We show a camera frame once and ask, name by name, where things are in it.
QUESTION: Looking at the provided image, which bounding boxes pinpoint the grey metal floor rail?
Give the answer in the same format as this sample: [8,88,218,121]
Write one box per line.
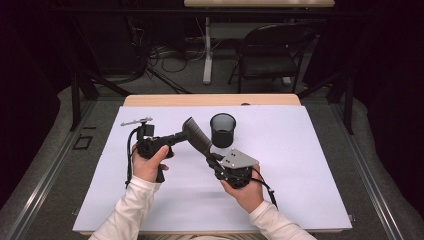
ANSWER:
[4,99,98,240]
[329,103,405,240]

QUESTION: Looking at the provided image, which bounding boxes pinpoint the dark curtain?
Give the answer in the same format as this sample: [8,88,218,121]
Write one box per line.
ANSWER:
[351,0,424,221]
[0,0,73,208]

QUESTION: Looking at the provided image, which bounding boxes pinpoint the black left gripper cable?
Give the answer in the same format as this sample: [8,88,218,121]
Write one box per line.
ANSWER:
[124,128,140,190]

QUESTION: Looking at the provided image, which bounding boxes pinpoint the black mesh pen holder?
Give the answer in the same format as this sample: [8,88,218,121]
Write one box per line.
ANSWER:
[209,112,237,149]

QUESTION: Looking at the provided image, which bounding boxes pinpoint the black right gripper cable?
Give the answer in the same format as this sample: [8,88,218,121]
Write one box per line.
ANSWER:
[250,167,279,211]

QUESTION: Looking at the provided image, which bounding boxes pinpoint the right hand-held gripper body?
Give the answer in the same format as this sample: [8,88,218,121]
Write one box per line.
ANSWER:
[214,148,260,190]

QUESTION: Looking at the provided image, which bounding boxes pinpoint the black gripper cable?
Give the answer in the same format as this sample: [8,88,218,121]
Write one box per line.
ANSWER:
[124,128,140,190]
[250,167,279,211]

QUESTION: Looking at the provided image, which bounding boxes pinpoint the dark brown comb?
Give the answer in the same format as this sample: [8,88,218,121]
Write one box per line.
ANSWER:
[181,116,216,161]

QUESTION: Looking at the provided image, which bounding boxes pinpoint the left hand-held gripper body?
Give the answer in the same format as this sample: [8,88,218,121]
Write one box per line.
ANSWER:
[120,116,175,160]

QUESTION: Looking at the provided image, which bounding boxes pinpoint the wooden table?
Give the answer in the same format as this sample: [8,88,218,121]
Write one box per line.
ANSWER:
[79,93,345,236]

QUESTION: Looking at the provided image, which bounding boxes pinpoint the black floor cables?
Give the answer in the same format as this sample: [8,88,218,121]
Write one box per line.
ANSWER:
[126,16,208,95]

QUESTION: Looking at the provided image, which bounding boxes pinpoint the person's left hand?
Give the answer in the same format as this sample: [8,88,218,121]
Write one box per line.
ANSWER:
[132,144,170,184]

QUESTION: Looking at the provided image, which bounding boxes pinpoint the white table mat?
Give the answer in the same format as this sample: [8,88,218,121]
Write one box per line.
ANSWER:
[72,105,353,233]

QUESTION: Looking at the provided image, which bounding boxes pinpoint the black folding chair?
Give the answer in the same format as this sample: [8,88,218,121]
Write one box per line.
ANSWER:
[228,23,318,94]

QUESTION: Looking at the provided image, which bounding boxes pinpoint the person's right hand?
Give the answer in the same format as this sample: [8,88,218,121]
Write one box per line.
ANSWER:
[220,168,265,214]

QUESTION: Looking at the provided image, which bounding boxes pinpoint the black metal stand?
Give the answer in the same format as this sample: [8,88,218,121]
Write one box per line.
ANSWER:
[296,71,355,136]
[68,71,133,132]

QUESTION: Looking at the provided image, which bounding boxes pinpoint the desk with white legs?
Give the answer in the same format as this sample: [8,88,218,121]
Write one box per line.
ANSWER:
[183,0,336,86]

